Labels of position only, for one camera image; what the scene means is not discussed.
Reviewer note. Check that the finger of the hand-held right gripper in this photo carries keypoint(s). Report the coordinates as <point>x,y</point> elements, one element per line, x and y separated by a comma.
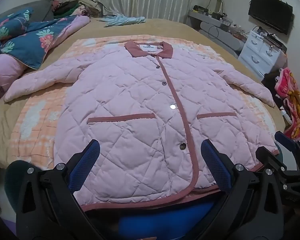
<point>270,158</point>
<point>287,142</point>

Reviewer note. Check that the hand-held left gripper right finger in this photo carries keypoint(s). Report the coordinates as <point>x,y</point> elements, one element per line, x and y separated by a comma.
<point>215,162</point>

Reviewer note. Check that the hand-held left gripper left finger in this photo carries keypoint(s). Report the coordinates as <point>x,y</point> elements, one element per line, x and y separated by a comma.
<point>86,162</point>

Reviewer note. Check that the pink quilted jacket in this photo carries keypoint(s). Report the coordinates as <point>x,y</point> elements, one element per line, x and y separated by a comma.
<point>130,105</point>

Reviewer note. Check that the pile of clothes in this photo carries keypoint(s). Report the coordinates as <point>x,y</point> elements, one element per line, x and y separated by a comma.
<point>70,7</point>

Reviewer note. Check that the pink cartoon blanket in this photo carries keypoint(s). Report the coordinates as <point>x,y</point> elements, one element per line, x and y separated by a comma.
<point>295,100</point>

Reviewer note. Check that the dark cloth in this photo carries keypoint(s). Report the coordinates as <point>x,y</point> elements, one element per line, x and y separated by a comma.
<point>268,80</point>

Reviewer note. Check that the orange checked blanket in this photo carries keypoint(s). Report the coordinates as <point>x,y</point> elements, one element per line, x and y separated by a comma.
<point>35,120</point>

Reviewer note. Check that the blue cloth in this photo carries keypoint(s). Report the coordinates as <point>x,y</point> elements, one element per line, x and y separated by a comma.
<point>165,220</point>

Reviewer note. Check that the white drawer cabinet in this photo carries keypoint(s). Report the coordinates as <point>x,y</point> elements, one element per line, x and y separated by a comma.
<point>255,52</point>

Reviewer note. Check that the grey cluttered desk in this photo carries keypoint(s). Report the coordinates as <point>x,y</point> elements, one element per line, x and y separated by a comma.
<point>225,38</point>

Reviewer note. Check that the blue floral quilt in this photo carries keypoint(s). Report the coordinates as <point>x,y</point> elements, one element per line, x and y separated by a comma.
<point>27,37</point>

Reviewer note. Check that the bed with tan sheet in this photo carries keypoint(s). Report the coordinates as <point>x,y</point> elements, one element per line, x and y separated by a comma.
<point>165,27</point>

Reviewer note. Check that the light blue garment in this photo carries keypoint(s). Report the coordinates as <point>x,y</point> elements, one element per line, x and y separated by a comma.
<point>125,20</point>

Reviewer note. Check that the grey pillow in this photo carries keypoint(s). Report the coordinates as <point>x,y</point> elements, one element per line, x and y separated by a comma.
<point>37,7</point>

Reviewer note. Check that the black wall television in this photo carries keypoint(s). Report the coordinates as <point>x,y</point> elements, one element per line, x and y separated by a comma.
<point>270,12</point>

